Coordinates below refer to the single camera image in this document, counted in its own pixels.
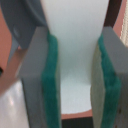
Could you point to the grey pot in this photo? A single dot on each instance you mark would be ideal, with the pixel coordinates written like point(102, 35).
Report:
point(22, 17)

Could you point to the gripper teal padded right finger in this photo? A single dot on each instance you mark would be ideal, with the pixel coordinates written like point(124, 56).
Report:
point(109, 82)

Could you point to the gripper teal padded left finger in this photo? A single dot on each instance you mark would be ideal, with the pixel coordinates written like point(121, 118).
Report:
point(41, 81)

